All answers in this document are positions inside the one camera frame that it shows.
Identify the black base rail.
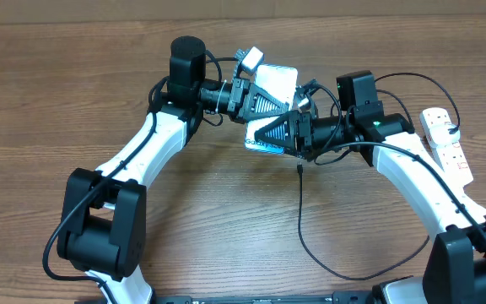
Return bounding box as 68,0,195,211
73,289,379,304

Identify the white power strip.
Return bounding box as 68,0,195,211
419,107,473,187

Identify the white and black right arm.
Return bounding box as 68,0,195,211
255,71,486,303

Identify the black USB charging cable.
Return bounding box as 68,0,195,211
296,72,462,282

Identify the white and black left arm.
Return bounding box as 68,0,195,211
46,36,298,303

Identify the white charger plug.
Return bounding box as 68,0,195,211
426,123,461,148

